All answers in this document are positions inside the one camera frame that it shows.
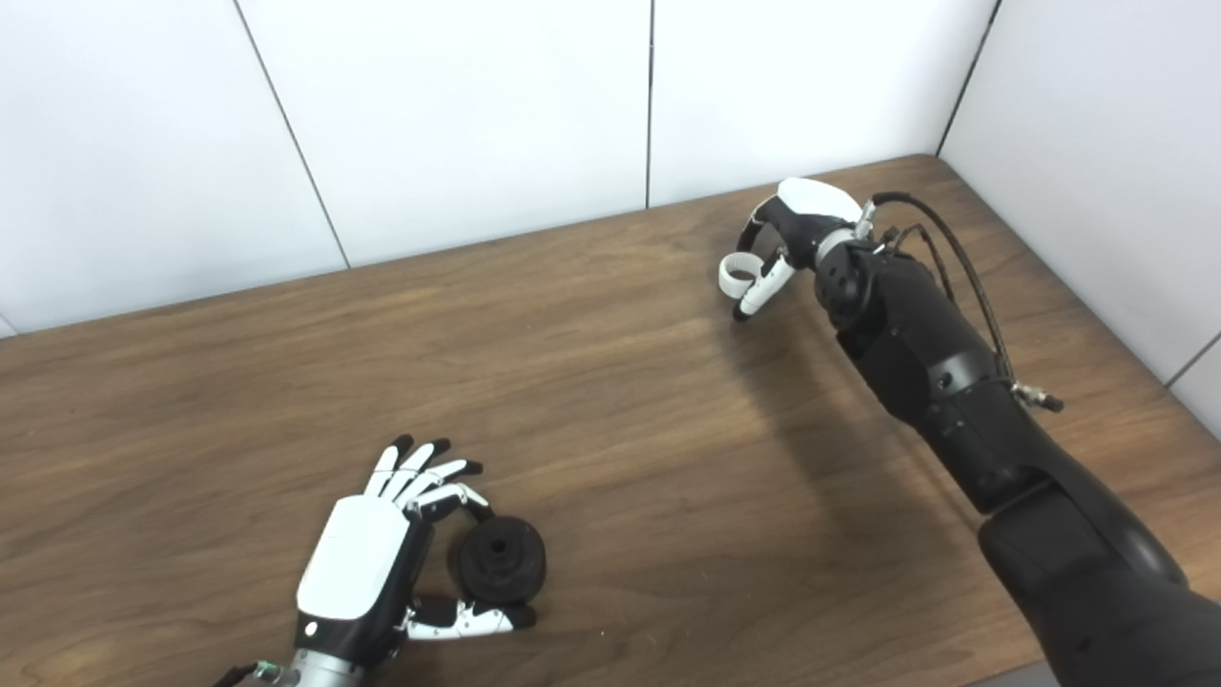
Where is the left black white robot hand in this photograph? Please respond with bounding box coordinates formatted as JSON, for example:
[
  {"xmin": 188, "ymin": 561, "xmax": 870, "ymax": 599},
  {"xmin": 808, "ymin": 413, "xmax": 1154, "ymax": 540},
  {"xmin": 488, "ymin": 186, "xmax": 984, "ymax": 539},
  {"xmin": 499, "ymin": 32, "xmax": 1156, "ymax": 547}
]
[{"xmin": 294, "ymin": 435, "xmax": 537, "ymax": 666}]

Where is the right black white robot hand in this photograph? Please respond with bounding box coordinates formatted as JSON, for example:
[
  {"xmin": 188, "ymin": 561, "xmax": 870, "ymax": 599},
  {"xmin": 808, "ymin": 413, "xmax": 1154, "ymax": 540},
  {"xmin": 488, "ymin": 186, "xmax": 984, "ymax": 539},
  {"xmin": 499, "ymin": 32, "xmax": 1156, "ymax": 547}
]
[{"xmin": 732, "ymin": 177, "xmax": 864, "ymax": 323}]

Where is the white plastic ring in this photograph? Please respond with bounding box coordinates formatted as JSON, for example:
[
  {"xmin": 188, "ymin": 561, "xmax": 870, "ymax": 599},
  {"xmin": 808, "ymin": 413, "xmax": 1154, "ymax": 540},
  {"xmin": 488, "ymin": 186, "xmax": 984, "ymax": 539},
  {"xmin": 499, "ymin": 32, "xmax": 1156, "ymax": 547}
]
[{"xmin": 718, "ymin": 251, "xmax": 764, "ymax": 299}]

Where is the round black gear part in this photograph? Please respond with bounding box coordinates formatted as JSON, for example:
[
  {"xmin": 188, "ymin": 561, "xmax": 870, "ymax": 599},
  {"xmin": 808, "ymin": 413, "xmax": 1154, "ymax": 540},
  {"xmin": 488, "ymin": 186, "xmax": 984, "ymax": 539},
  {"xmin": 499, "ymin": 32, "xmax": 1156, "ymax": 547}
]
[{"xmin": 448, "ymin": 515, "xmax": 548, "ymax": 605}]

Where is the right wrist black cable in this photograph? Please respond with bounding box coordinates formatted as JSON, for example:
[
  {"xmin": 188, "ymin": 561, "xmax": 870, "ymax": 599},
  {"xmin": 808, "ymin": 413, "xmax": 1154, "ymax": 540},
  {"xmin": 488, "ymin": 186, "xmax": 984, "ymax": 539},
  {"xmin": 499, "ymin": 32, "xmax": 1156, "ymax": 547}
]
[{"xmin": 854, "ymin": 192, "xmax": 1065, "ymax": 413}]

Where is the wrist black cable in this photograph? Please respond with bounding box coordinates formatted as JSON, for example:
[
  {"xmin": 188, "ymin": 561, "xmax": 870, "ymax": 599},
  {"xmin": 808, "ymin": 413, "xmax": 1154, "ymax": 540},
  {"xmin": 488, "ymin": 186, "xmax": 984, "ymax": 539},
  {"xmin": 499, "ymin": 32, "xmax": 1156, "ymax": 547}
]
[
  {"xmin": 854, "ymin": 192, "xmax": 1065, "ymax": 413},
  {"xmin": 210, "ymin": 660, "xmax": 287, "ymax": 687}
]

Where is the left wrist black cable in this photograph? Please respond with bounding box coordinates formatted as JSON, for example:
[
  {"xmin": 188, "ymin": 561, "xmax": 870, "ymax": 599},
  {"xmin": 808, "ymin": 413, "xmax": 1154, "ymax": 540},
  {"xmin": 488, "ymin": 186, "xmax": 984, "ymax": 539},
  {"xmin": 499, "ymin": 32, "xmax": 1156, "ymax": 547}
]
[{"xmin": 210, "ymin": 660, "xmax": 287, "ymax": 687}]

